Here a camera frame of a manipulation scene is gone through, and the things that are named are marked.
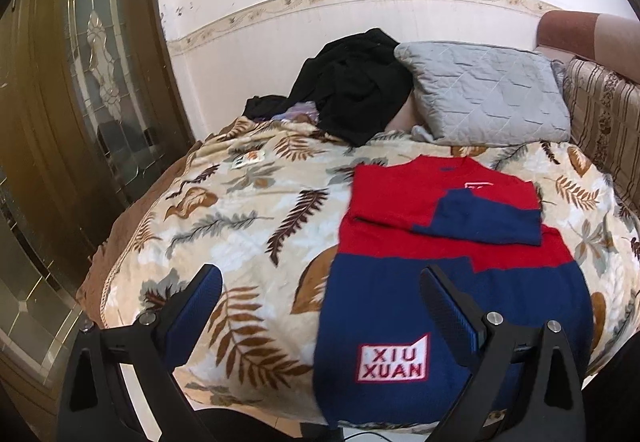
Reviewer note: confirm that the purple cloth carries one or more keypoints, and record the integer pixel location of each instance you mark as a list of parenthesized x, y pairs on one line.
[(300, 112)]

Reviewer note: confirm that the striped beige headboard cushion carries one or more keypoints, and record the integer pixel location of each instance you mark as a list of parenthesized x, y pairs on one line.
[(607, 117)]

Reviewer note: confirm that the leaf print blanket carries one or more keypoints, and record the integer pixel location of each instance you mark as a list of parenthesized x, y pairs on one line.
[(240, 232)]

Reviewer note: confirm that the grey quilted pillow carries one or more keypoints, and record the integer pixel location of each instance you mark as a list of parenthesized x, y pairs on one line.
[(480, 87)]

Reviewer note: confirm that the pink pillow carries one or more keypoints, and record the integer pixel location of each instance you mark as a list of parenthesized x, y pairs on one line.
[(402, 120)]

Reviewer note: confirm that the brown padded headboard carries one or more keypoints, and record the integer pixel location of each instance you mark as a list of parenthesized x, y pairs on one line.
[(565, 30)]

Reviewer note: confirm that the wooden door with glass pane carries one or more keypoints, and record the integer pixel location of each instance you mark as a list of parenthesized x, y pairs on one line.
[(45, 122)]

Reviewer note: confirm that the red and blue knit sweater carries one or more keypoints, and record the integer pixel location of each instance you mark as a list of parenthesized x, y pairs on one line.
[(380, 302)]

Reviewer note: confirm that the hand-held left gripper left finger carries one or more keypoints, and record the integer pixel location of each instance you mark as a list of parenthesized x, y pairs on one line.
[(196, 316)]

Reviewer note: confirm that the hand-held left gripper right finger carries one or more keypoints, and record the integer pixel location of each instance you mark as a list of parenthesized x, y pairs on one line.
[(449, 311)]

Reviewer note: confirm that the black garment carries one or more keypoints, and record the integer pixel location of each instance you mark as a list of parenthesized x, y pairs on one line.
[(350, 82)]

